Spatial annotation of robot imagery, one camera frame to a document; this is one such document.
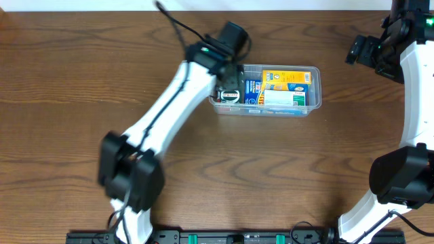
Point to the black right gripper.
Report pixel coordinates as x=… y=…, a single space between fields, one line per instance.
x=357 y=49

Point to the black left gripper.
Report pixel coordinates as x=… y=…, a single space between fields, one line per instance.
x=238 y=77

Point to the dark green square box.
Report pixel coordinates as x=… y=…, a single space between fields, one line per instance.
x=231 y=96

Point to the blue Kool Fever box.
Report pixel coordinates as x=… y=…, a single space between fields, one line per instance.
x=254 y=94

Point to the clear plastic container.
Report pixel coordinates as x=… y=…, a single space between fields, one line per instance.
x=254 y=72

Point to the yellow cough syrup box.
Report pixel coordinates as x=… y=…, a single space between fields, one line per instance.
x=286 y=76

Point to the white and green box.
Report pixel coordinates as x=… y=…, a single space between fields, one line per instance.
x=284 y=98

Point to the red Panadol box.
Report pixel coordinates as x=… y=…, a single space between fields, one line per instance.
x=217 y=94

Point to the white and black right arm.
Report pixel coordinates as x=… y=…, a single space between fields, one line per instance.
x=401 y=180

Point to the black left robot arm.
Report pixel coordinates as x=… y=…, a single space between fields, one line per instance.
x=130 y=163

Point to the black mounting rail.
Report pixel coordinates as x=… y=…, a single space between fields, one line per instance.
x=298 y=235

